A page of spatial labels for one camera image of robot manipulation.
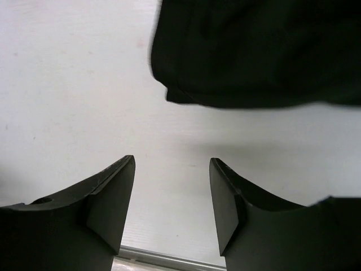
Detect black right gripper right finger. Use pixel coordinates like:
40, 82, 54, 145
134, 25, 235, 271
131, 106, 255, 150
209, 158, 360, 270

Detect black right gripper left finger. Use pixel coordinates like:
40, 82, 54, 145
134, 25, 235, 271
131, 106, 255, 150
1, 155, 135, 270

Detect black pleated skirt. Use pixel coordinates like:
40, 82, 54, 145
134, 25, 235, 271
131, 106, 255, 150
151, 1, 360, 109

